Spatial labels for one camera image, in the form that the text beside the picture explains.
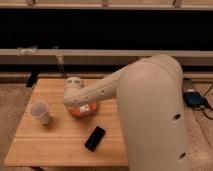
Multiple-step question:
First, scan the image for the blue device on floor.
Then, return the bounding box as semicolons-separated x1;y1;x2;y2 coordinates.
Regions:
183;90;204;107

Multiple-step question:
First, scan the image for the wooden folding table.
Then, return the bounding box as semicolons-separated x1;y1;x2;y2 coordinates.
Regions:
4;79;128;167

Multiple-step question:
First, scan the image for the black cable on floor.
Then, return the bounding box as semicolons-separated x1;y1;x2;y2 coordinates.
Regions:
194;83;213;120

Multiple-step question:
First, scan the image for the white tube on plate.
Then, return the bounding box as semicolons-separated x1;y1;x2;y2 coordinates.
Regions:
79;104;90;115

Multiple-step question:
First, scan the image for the black smartphone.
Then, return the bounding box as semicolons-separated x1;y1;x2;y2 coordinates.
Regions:
84;126;106;152

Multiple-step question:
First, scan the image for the orange round plate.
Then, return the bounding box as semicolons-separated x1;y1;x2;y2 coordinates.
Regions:
67;103;98;117

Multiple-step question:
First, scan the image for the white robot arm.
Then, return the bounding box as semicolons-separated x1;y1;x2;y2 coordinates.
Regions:
63;55;190;171

